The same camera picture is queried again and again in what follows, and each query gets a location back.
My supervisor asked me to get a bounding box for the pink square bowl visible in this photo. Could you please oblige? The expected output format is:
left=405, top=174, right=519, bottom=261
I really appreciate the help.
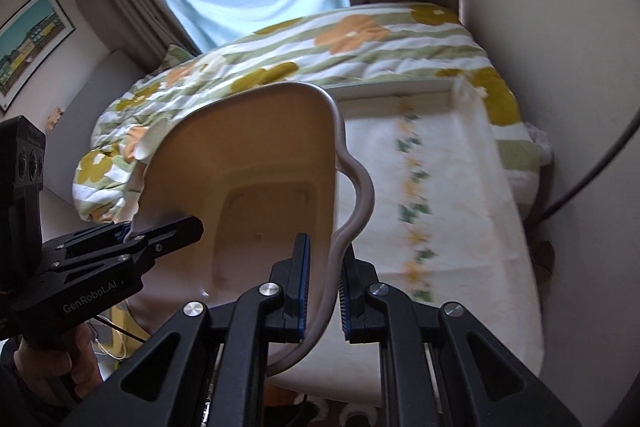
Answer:
left=127, top=82, right=374, bottom=375

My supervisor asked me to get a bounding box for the left hand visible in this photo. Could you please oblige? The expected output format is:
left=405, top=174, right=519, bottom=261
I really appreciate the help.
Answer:
left=13, top=323, right=103, bottom=404

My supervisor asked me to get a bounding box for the grey headboard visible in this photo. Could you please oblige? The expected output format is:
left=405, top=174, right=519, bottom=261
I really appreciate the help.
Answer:
left=44, top=50, right=144, bottom=206

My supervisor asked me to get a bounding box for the floral white tablecloth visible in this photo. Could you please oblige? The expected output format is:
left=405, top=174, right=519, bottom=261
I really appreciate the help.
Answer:
left=269, top=85, right=547, bottom=408

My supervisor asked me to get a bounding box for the green patterned pillow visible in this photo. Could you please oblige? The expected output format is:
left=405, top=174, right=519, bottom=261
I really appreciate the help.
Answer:
left=153, top=44, right=194, bottom=75

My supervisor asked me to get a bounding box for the framed houses picture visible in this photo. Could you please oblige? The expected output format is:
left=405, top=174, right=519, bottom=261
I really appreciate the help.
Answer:
left=0, top=0, right=75, bottom=114

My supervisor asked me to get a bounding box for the flower patterned quilt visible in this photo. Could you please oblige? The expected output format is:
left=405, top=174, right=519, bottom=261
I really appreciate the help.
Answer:
left=72, top=3, right=544, bottom=222

